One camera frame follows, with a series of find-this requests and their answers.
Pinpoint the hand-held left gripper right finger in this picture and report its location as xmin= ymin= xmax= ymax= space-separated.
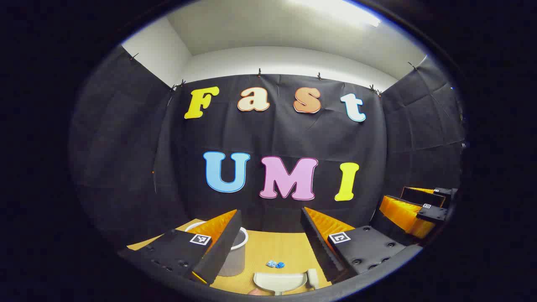
xmin=300 ymin=206 xmax=407 ymax=282

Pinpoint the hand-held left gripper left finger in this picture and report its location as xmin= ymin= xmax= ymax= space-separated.
xmin=119 ymin=209 xmax=243 ymax=286

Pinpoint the grey plastic garbage bin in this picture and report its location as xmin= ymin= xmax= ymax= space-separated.
xmin=185 ymin=220 xmax=249 ymax=277

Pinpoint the white plastic dustpan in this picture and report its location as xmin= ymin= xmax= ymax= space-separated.
xmin=253 ymin=272 xmax=309 ymax=296

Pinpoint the wooden desktop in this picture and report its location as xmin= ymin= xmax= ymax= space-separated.
xmin=126 ymin=218 xmax=336 ymax=296

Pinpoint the black backdrop cloth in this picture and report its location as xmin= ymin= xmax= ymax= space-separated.
xmin=69 ymin=45 xmax=466 ymax=252

